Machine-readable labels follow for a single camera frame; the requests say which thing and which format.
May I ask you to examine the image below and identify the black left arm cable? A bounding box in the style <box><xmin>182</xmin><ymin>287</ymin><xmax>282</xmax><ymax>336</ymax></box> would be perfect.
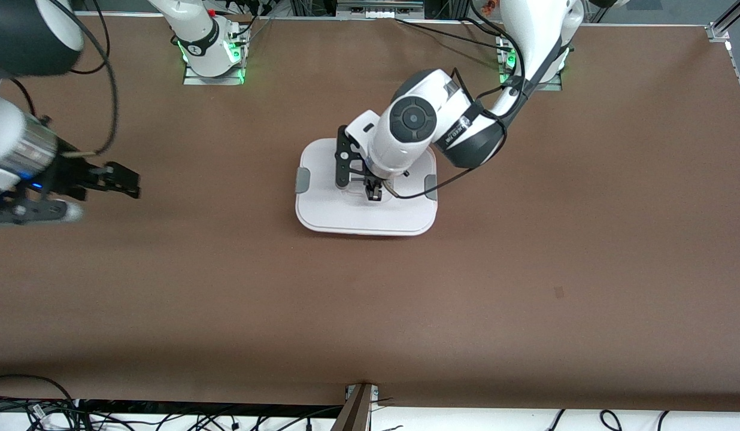
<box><xmin>385</xmin><ymin>0</ymin><xmax>529</xmax><ymax>199</ymax></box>

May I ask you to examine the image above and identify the small metal bracket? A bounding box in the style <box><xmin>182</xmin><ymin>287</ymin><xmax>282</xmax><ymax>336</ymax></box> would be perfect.
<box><xmin>345</xmin><ymin>383</ymin><xmax>380</xmax><ymax>409</ymax></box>

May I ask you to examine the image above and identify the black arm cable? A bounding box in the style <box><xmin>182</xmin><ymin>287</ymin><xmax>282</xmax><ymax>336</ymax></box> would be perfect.
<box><xmin>0</xmin><ymin>0</ymin><xmax>119</xmax><ymax>157</ymax></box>
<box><xmin>385</xmin><ymin>0</ymin><xmax>529</xmax><ymax>199</ymax></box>

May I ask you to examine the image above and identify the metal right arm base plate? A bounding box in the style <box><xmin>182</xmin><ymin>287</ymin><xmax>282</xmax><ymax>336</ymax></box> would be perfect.
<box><xmin>183</xmin><ymin>60</ymin><xmax>246</xmax><ymax>86</ymax></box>

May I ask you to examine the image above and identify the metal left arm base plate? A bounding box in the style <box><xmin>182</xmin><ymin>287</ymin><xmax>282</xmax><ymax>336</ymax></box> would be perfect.
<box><xmin>496</xmin><ymin>36</ymin><xmax>563</xmax><ymax>92</ymax></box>

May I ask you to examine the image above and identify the black looped floor cable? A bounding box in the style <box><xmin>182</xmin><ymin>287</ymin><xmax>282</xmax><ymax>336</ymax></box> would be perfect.
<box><xmin>0</xmin><ymin>375</ymin><xmax>77</xmax><ymax>414</ymax></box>

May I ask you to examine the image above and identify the aluminium frame profile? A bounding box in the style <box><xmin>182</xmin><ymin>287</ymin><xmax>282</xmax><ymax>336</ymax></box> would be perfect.
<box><xmin>707</xmin><ymin>0</ymin><xmax>740</xmax><ymax>43</ymax></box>

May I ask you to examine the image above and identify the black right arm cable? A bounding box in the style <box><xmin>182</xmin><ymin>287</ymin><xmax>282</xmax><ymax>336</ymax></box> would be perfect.
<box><xmin>0</xmin><ymin>0</ymin><xmax>119</xmax><ymax>157</ymax></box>

